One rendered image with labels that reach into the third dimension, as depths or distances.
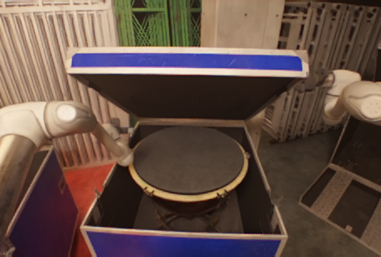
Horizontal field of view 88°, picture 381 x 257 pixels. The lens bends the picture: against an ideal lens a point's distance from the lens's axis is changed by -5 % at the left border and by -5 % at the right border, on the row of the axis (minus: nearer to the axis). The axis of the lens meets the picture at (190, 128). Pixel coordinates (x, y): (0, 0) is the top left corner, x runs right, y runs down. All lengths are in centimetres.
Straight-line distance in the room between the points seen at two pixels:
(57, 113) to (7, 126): 15
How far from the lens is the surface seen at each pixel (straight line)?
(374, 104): 71
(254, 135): 253
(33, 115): 82
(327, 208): 283
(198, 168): 141
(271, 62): 96
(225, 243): 118
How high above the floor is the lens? 189
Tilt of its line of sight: 30 degrees down
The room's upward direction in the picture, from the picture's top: straight up
